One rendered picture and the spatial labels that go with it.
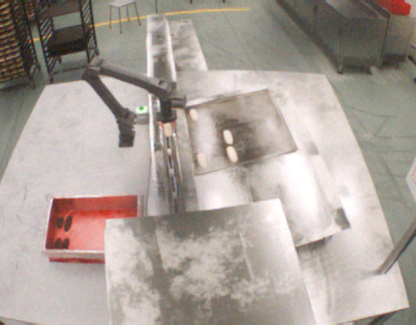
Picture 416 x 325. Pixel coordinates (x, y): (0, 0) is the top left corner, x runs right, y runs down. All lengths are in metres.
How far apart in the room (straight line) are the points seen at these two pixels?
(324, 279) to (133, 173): 1.06
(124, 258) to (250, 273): 0.34
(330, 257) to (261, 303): 0.73
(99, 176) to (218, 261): 1.06
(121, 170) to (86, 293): 0.71
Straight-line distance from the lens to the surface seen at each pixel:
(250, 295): 0.95
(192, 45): 2.92
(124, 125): 1.93
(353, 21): 4.15
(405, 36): 4.93
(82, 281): 1.58
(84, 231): 1.71
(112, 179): 1.88
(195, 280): 0.97
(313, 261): 1.59
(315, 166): 1.71
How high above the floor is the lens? 2.17
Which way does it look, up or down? 46 degrees down
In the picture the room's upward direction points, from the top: 1 degrees counter-clockwise
